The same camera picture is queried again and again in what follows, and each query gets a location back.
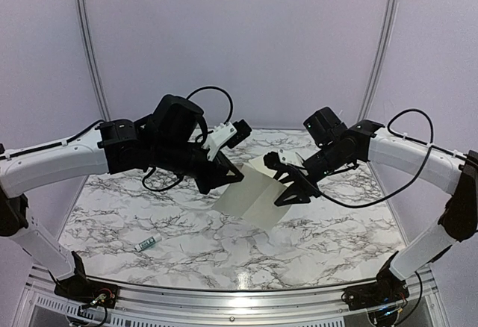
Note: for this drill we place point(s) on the front aluminium table rail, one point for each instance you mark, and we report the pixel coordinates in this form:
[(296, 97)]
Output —
[(144, 305)]

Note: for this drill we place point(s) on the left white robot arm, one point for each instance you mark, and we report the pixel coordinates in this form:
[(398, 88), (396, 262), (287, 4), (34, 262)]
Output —
[(175, 138)]

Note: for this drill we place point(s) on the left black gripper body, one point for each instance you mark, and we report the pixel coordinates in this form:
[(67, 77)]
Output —
[(204, 181)]

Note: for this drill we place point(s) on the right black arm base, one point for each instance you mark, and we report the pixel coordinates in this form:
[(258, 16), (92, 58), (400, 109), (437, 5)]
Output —
[(387, 288)]

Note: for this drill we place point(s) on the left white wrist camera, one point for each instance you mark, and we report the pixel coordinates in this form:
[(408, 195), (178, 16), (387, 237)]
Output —
[(227, 134)]

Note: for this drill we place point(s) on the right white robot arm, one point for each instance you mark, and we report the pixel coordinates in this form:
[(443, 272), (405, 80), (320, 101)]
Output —
[(341, 148)]

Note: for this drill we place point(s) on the white letter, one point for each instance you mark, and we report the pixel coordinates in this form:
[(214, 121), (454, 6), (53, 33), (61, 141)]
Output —
[(253, 198)]

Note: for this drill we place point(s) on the green white glue stick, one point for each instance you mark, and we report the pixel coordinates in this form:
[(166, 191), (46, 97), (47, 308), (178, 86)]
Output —
[(147, 243)]

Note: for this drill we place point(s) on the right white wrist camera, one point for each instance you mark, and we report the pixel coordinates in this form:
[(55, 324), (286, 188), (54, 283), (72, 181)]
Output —
[(276, 160)]

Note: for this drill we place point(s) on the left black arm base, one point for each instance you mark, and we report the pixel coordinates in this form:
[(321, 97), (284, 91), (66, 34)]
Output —
[(80, 288)]

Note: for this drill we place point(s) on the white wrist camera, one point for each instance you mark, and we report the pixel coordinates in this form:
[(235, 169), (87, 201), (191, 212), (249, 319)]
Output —
[(227, 134), (276, 160)]

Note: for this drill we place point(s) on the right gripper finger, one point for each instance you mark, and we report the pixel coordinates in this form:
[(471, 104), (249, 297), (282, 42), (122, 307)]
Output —
[(297, 194), (285, 173)]

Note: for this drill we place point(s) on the cream paper envelope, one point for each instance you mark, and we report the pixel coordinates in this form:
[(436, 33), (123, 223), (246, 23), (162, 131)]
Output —
[(259, 165)]

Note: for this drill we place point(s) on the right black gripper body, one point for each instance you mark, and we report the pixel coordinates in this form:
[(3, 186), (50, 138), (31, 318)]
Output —
[(328, 158)]

